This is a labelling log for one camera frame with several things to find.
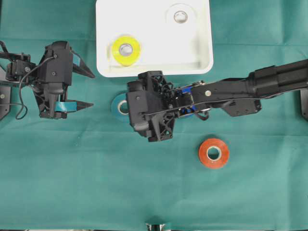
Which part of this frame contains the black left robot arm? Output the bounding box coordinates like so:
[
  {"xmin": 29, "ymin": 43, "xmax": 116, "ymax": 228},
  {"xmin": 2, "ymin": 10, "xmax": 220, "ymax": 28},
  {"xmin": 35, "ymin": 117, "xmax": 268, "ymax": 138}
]
[{"xmin": 0, "ymin": 41, "xmax": 95, "ymax": 119}]

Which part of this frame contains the white tape roll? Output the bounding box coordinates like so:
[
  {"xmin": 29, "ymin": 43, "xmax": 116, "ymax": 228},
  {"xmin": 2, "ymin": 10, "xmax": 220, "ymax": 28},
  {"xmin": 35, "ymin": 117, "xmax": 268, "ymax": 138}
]
[{"xmin": 165, "ymin": 3, "xmax": 197, "ymax": 26}]

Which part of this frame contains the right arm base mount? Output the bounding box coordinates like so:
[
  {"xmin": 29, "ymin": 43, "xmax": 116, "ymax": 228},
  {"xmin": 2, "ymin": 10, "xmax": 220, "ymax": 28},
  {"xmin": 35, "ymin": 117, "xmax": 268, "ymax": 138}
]
[{"xmin": 300, "ymin": 89, "xmax": 308, "ymax": 120}]

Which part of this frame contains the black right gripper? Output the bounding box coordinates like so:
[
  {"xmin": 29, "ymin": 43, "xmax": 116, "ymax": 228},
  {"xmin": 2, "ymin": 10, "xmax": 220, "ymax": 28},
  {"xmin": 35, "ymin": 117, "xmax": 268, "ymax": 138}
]
[{"xmin": 127, "ymin": 71, "xmax": 175, "ymax": 142}]

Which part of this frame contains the camera stand at table edge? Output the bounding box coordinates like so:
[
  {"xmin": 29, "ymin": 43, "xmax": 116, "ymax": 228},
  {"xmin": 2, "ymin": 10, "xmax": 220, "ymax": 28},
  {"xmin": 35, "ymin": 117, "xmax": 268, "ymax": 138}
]
[{"xmin": 146, "ymin": 223, "xmax": 165, "ymax": 231}]

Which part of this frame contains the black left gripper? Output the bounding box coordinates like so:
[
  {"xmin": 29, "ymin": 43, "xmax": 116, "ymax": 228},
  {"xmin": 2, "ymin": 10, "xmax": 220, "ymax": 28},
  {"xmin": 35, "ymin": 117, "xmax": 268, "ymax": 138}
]
[{"xmin": 33, "ymin": 41, "xmax": 95, "ymax": 119}]

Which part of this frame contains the teal tape roll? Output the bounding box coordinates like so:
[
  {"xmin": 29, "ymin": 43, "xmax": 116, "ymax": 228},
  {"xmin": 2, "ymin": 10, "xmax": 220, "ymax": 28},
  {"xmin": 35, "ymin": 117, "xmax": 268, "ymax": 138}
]
[{"xmin": 111, "ymin": 93, "xmax": 129, "ymax": 123}]

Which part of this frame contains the white plastic case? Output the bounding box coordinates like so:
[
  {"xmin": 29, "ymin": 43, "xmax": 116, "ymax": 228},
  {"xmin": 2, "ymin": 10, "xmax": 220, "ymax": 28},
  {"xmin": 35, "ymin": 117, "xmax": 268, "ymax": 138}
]
[{"xmin": 95, "ymin": 0, "xmax": 214, "ymax": 77}]

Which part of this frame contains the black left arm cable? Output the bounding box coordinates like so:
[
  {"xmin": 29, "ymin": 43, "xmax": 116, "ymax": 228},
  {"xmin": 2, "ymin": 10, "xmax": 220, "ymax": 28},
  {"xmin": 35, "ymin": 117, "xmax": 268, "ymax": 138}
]
[{"xmin": 0, "ymin": 40, "xmax": 57, "ymax": 120}]

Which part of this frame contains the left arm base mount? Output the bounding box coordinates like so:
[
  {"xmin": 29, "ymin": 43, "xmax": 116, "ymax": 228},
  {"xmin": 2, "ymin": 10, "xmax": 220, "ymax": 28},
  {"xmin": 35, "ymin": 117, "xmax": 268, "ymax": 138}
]
[{"xmin": 0, "ymin": 86, "xmax": 12, "ymax": 120}]

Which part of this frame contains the blue tape roll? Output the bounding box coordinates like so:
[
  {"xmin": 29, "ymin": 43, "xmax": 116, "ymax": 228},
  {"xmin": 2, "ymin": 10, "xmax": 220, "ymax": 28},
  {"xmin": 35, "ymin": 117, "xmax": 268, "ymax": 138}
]
[{"xmin": 175, "ymin": 86, "xmax": 196, "ymax": 118}]

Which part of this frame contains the orange tape roll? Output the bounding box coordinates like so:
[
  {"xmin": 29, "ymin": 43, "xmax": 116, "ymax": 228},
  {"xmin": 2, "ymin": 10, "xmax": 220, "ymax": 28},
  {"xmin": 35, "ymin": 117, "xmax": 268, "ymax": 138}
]
[{"xmin": 198, "ymin": 138, "xmax": 230, "ymax": 169}]

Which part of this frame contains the yellow tape roll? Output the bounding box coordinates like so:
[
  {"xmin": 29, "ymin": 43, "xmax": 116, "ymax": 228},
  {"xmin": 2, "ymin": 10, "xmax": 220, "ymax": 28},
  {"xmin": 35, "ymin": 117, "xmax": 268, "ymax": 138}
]
[{"xmin": 111, "ymin": 35, "xmax": 141, "ymax": 66}]

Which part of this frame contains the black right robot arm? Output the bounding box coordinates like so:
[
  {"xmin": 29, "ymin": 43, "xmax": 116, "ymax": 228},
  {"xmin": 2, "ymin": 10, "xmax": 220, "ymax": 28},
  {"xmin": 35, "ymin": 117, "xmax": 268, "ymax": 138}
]
[{"xmin": 126, "ymin": 60, "xmax": 308, "ymax": 142}]

